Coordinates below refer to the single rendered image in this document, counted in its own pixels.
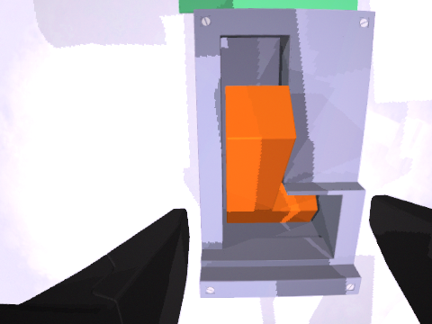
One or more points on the orange l-shaped part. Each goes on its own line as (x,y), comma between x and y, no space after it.
(260,136)

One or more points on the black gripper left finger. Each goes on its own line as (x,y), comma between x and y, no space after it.
(141,281)

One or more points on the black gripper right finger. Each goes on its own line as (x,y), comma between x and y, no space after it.
(403,231)

